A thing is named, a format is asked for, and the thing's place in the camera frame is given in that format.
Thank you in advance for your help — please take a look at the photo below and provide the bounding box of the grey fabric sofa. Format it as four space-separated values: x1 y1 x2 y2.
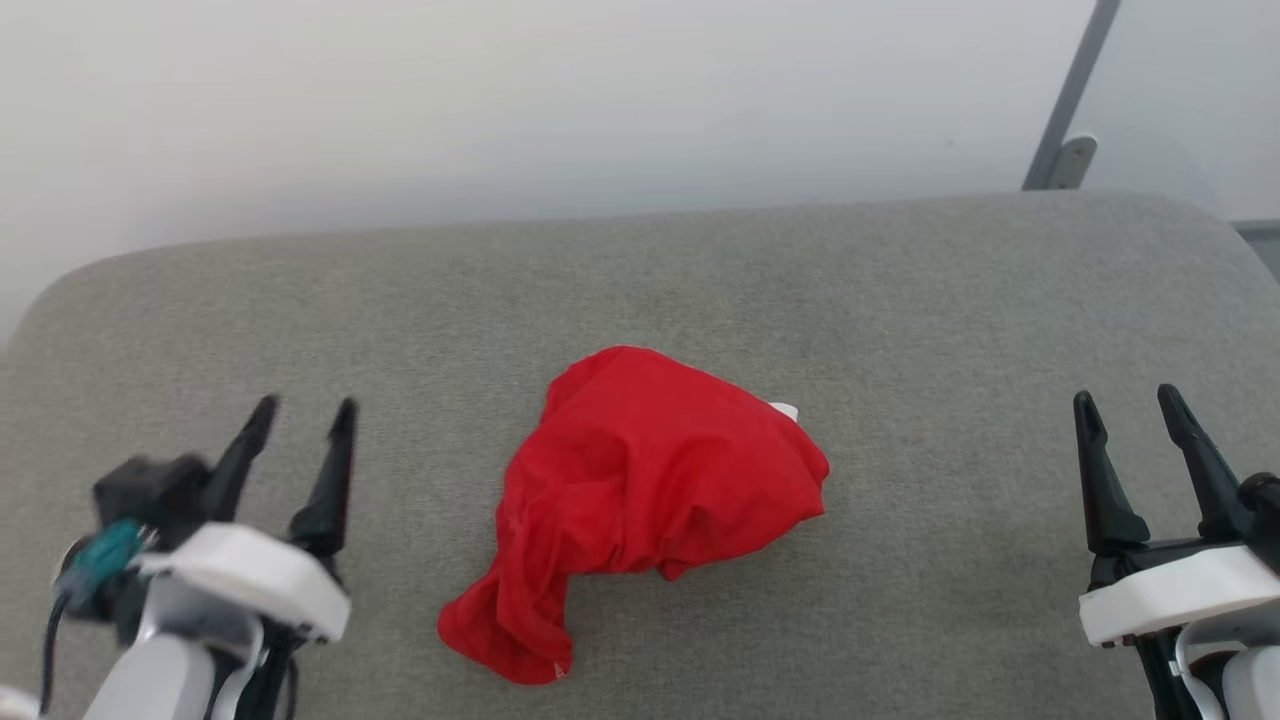
0 190 1280 720

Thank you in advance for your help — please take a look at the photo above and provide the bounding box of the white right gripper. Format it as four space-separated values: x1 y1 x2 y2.
1073 383 1280 649

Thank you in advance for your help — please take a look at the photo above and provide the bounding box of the black cable with teal connector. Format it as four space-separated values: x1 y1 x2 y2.
40 518 147 717

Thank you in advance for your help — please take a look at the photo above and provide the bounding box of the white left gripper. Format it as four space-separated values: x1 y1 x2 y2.
130 394 359 643

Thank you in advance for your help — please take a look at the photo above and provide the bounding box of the grey metal bracket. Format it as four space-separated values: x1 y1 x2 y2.
1045 135 1099 191

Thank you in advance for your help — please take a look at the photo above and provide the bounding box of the red garment with white trim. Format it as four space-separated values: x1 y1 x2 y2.
437 345 831 687

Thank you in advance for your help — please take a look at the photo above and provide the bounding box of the grey metal pole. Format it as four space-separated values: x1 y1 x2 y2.
1022 0 1122 191

